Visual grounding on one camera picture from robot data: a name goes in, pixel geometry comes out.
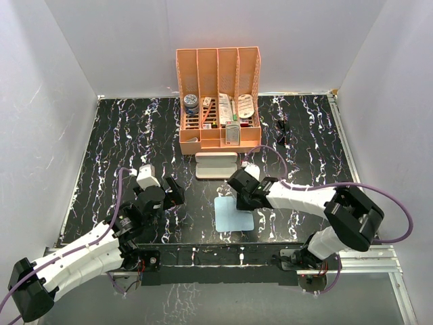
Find blue cleaning cloth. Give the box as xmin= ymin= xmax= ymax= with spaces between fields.
xmin=214 ymin=196 xmax=254 ymax=233

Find pink glasses case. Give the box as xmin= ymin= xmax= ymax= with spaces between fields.
xmin=195 ymin=152 xmax=237 ymax=179

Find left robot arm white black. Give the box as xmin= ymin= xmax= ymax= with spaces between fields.
xmin=4 ymin=177 xmax=185 ymax=323

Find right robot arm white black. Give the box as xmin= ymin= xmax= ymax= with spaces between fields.
xmin=227 ymin=168 xmax=384 ymax=269

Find black sunglasses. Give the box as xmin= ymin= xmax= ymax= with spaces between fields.
xmin=277 ymin=118 xmax=290 ymax=146

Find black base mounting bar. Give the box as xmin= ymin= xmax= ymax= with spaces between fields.
xmin=101 ymin=242 xmax=342 ymax=287

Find grey white small box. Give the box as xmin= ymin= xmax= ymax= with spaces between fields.
xmin=225 ymin=121 xmax=240 ymax=146

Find white tube package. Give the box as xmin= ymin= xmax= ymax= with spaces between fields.
xmin=219 ymin=93 xmax=232 ymax=125

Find oval beige tag package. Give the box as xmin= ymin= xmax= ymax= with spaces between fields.
xmin=237 ymin=94 xmax=254 ymax=118

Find blue white round tin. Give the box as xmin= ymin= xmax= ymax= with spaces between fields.
xmin=183 ymin=93 xmax=200 ymax=115

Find small white card box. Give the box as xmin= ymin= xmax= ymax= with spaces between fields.
xmin=202 ymin=97 xmax=212 ymax=108

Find red pencil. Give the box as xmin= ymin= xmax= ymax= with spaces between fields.
xmin=202 ymin=100 xmax=214 ymax=127

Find orange desk organizer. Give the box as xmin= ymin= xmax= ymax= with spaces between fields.
xmin=176 ymin=47 xmax=262 ymax=155

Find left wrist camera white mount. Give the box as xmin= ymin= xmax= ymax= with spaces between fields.
xmin=129 ymin=164 xmax=160 ymax=190

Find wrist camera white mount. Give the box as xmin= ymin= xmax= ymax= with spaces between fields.
xmin=241 ymin=161 xmax=260 ymax=181
xmin=129 ymin=164 xmax=160 ymax=190

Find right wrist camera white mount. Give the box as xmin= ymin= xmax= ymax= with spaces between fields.
xmin=241 ymin=161 xmax=260 ymax=181

